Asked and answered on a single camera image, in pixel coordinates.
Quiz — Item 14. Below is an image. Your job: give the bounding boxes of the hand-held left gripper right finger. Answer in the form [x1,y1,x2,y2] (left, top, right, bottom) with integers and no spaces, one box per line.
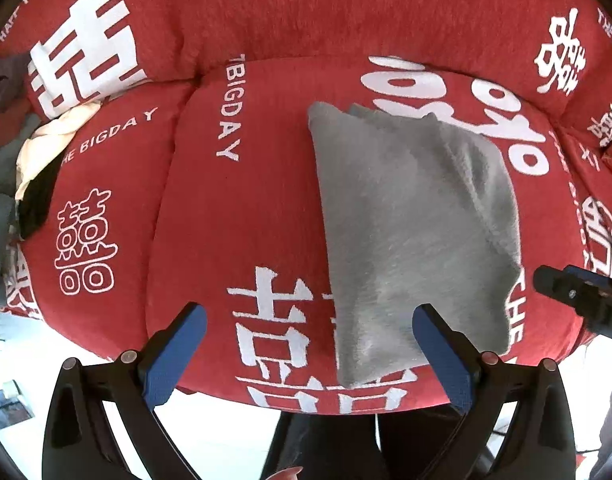
[412,302,576,480]

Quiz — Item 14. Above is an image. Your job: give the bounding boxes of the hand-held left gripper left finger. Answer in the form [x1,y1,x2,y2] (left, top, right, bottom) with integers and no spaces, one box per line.
[42,301,208,480]

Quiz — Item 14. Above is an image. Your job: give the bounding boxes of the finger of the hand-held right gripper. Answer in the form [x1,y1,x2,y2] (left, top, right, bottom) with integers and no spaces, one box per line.
[533,266,612,346]
[563,265,612,293]

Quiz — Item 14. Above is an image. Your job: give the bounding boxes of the grey knit sweater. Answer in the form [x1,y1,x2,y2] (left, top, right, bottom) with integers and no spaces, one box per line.
[307,101,522,390]

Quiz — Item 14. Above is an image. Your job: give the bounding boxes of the person's left hand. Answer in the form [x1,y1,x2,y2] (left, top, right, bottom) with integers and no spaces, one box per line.
[258,466,304,480]

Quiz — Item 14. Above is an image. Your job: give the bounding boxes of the person's dark pants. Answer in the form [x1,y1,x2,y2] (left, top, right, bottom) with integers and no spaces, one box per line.
[258,407,486,480]

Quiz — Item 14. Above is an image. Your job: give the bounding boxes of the black cloth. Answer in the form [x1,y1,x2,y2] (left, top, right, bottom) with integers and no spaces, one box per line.
[16,162,64,238]

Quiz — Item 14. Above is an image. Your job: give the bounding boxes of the cream cloth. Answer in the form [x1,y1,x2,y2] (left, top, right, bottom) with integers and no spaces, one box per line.
[15,102,104,201]

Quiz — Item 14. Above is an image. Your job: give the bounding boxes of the purple-grey cloth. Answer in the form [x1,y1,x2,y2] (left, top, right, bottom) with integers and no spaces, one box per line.
[0,52,32,126]

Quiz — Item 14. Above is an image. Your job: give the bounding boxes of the red printed blanket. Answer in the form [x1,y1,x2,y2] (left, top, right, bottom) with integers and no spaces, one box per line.
[0,0,612,416]

